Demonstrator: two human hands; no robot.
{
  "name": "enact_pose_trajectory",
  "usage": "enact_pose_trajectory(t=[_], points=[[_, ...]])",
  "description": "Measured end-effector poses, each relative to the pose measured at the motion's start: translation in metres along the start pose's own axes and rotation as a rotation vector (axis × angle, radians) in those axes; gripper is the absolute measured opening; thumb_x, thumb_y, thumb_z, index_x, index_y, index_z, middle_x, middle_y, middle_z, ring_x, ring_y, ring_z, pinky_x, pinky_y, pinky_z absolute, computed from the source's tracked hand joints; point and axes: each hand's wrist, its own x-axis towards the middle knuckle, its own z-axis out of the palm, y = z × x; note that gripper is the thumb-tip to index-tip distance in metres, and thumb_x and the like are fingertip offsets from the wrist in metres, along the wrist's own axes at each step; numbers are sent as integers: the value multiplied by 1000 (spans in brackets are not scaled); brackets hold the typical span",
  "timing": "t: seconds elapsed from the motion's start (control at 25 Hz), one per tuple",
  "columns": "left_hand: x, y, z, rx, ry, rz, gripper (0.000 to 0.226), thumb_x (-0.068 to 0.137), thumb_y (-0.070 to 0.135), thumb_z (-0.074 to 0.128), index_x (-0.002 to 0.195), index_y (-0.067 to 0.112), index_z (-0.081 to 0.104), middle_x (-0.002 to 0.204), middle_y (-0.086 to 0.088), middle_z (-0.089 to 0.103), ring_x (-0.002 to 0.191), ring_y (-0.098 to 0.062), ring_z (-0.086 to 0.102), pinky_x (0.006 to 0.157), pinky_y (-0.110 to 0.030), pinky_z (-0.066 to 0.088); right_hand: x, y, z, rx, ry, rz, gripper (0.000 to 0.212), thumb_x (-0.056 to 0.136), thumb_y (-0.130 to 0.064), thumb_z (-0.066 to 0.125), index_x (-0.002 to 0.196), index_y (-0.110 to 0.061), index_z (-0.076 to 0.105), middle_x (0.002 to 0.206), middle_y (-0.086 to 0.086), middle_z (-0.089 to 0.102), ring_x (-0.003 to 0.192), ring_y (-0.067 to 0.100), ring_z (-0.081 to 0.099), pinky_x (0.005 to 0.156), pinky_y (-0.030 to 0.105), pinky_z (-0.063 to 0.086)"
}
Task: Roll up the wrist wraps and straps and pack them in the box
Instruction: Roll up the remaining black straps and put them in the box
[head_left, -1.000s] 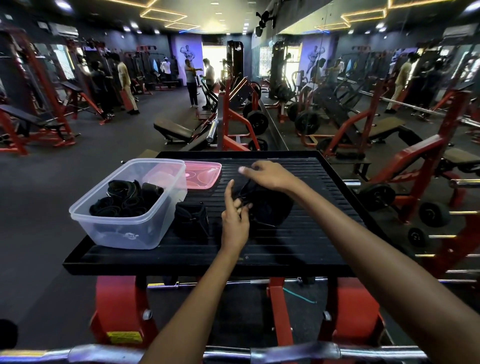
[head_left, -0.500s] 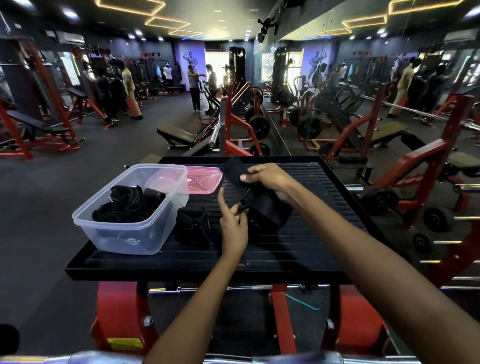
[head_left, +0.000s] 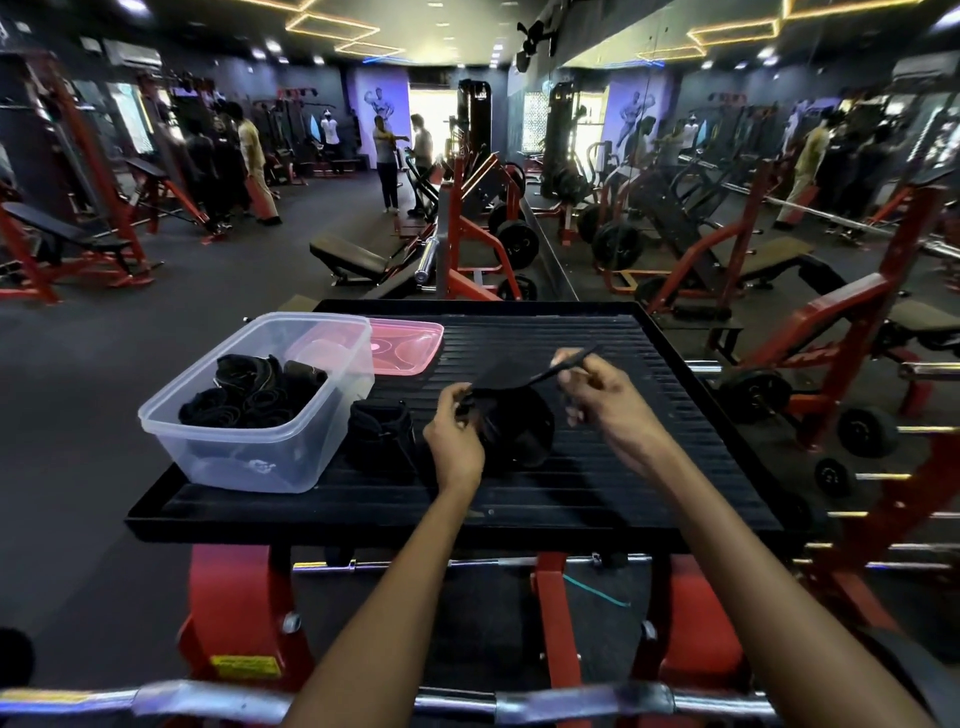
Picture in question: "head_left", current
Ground person's left hand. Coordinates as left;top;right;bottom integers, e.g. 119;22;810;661
423;382;487;498

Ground person's right hand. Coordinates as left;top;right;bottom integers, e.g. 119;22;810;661
551;348;665;466

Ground black wrist wrap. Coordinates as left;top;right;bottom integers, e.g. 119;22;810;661
347;399;419;475
455;344;599;472

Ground pink plastic lid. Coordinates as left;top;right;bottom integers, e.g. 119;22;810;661
288;318;445;378

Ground clear plastic container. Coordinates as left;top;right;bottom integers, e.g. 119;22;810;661
138;312;376;495

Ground person's left forearm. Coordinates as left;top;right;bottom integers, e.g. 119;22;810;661
284;479;485;728

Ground person's right forearm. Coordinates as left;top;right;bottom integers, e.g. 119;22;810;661
637;442;935;728

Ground black ribbed platform tray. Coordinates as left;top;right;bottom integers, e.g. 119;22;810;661
125;299;798;728

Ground thin chrome bar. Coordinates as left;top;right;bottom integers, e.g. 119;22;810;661
292;553;654;575

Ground black weight plate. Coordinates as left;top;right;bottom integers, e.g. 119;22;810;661
494;219;541;271

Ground black low bench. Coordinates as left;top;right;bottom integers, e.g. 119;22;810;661
309;236;393;288

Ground red plate-loaded machine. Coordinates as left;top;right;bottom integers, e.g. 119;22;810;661
434;153;541;303

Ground chrome curl bar black plates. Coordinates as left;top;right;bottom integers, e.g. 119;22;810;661
0;626;781;728

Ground red incline bench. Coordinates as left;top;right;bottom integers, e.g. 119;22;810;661
123;157;226;245

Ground yellow led ceiling light frames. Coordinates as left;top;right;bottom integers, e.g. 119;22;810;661
239;0;406;60

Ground red power rack with bench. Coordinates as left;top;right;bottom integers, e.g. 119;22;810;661
0;52;163;305

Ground white air conditioner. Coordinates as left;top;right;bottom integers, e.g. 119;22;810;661
103;38;163;69

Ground large wall mirror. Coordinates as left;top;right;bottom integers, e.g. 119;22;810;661
517;0;960;601

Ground black cable tower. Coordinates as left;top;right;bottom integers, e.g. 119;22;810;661
457;78;493;155

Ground purple bodybuilder wall mural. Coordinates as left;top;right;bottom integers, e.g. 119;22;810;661
352;67;412;170

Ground black wall fan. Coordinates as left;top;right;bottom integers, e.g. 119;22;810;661
515;20;558;74

